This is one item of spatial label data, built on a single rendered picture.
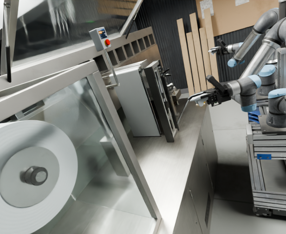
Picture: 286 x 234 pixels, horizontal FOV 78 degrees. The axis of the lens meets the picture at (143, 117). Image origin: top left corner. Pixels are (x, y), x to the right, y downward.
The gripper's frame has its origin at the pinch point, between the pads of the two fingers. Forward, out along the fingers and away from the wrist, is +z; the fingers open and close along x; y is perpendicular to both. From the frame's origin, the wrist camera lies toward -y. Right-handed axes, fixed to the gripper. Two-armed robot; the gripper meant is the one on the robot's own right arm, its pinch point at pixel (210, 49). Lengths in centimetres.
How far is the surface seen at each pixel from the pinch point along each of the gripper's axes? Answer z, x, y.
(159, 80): -28, -103, -23
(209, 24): 87, 151, 8
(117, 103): 15, -118, -11
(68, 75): -68, -161, -58
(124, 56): 32, -81, -36
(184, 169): -55, -134, 16
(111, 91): 15, -118, -22
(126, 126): 15, -122, 12
